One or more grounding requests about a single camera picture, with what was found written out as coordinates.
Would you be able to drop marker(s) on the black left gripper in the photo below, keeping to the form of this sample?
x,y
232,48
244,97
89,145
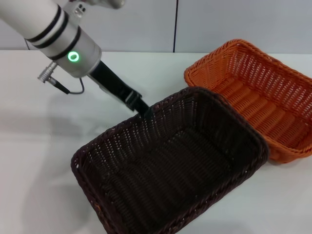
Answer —
x,y
112,80

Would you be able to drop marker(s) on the white and silver left robot arm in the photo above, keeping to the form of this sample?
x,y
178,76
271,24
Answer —
x,y
61,44

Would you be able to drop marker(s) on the black vertical wall strip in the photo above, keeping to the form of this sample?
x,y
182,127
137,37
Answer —
x,y
176,24

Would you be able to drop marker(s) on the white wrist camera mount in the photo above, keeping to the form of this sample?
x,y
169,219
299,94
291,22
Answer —
x,y
107,3

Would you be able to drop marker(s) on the dark brown woven basket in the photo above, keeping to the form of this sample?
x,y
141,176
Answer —
x,y
170,158

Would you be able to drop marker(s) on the orange woven basket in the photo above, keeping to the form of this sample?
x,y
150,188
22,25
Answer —
x,y
268,97

